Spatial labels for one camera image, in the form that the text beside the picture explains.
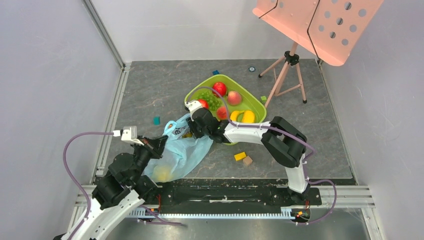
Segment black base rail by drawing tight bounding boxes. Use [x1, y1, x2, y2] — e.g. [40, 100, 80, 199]
[144, 178, 345, 215]

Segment yellow block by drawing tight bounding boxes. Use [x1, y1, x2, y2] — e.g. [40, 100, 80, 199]
[234, 152, 247, 162]

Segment pink fake peach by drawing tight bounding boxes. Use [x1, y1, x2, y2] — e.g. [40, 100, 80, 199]
[227, 90, 243, 106]

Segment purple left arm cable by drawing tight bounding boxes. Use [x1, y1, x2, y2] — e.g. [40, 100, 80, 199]
[62, 131, 183, 240]

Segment small fake peach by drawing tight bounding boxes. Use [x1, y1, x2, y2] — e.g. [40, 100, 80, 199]
[216, 106, 229, 120]

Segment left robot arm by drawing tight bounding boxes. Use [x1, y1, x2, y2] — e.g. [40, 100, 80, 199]
[55, 135, 168, 240]

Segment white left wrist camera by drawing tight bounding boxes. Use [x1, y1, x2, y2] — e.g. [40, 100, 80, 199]
[112, 125, 145, 146]

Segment small teal block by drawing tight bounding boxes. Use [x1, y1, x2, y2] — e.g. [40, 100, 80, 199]
[153, 116, 161, 126]

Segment green fake grapes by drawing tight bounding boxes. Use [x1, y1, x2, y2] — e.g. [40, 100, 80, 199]
[198, 90, 222, 111]

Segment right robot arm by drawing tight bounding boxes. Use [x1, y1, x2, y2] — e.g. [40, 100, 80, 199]
[187, 107, 310, 204]

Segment brown wooden cube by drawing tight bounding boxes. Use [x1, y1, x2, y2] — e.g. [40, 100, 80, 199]
[242, 156, 253, 166]

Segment lime green plastic tray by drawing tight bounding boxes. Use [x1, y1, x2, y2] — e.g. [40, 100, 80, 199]
[184, 74, 267, 146]

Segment red fake apple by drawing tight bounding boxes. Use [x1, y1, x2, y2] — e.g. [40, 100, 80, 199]
[212, 81, 228, 98]
[197, 99, 209, 109]

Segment yellow fake mango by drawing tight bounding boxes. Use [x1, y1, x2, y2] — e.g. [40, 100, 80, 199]
[241, 110, 256, 124]

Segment light blue plastic bag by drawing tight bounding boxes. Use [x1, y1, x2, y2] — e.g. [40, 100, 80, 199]
[143, 113, 213, 183]

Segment pink music stand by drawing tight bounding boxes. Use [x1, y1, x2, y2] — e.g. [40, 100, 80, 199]
[252, 0, 385, 110]

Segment yellow fake banana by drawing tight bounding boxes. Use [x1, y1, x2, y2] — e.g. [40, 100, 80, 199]
[230, 110, 243, 122]

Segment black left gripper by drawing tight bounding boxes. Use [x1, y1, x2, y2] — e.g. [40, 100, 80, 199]
[130, 134, 169, 184]

